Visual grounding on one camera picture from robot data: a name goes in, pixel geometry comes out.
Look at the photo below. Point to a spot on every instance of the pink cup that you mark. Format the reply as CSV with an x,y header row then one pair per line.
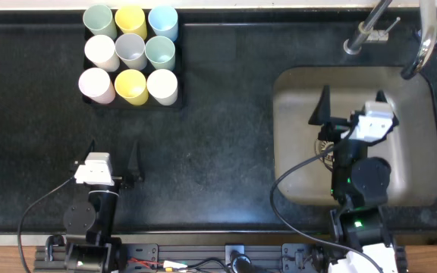
x,y
95,84

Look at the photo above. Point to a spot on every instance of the mounting rail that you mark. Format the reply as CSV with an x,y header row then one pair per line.
x,y
195,258

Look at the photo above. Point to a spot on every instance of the grey cup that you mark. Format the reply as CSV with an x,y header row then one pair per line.
x,y
129,47

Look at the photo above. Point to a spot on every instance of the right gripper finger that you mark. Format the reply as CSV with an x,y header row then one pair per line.
x,y
322,110
381,96

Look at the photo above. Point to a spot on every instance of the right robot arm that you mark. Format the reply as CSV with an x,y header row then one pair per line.
x,y
370,182

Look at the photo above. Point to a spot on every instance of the steel sink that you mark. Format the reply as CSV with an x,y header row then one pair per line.
x,y
412,151

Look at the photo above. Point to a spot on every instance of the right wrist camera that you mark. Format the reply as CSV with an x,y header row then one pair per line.
x,y
372,121

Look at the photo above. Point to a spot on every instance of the green cup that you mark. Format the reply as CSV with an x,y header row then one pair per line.
x,y
97,19
159,51

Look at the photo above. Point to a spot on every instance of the blue cup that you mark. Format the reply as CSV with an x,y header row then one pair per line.
x,y
162,19

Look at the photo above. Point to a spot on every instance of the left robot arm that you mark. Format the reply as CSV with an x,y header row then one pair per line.
x,y
97,216

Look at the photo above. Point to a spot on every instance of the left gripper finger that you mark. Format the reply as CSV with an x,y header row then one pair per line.
x,y
91,148
135,167

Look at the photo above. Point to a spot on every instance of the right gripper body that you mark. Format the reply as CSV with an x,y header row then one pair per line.
x,y
332,130

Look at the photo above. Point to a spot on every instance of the yellow cup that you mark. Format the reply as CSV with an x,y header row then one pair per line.
x,y
130,84
129,17

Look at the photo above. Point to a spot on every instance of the white cup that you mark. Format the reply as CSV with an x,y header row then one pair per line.
x,y
161,84
99,49

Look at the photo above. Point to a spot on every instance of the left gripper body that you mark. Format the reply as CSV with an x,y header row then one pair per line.
x,y
123,181

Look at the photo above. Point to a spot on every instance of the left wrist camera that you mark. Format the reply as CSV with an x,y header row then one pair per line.
x,y
95,168

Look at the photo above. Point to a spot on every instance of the steel tap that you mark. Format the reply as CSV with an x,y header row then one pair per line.
x,y
429,38

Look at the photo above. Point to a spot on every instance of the black tray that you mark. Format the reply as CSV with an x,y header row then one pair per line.
x,y
89,106

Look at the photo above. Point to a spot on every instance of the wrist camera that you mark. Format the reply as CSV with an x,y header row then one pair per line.
x,y
95,168
372,121

